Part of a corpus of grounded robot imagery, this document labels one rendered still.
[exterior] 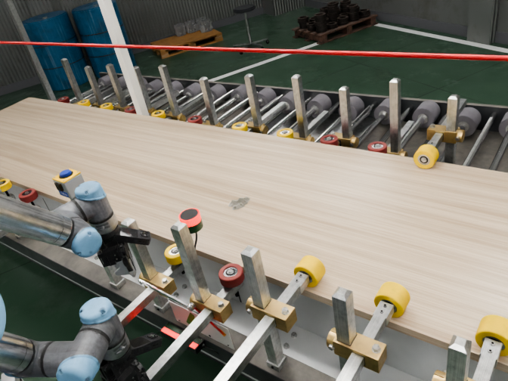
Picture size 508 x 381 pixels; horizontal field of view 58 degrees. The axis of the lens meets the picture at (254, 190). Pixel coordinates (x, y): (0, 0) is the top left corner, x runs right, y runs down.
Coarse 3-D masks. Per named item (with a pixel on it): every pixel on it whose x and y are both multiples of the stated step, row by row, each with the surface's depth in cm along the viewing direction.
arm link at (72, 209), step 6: (66, 204) 126; (72, 204) 126; (78, 204) 126; (54, 210) 124; (60, 210) 124; (66, 210) 124; (72, 210) 125; (78, 210) 125; (66, 216) 121; (72, 216) 121; (78, 216) 122; (84, 216) 127
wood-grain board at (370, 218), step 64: (0, 128) 300; (64, 128) 279; (128, 128) 261; (192, 128) 245; (128, 192) 200; (192, 192) 190; (256, 192) 182; (320, 192) 174; (384, 192) 166; (448, 192) 160; (320, 256) 144; (384, 256) 139; (448, 256) 134; (448, 320) 116
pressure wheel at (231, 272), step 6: (228, 264) 148; (234, 264) 148; (222, 270) 146; (228, 270) 145; (234, 270) 146; (240, 270) 145; (222, 276) 144; (228, 276) 144; (234, 276) 143; (240, 276) 143; (222, 282) 144; (228, 282) 142; (234, 282) 143; (240, 282) 144
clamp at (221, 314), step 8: (192, 296) 144; (216, 296) 142; (200, 304) 141; (208, 304) 140; (216, 304) 140; (216, 312) 138; (224, 312) 138; (232, 312) 142; (216, 320) 140; (224, 320) 139
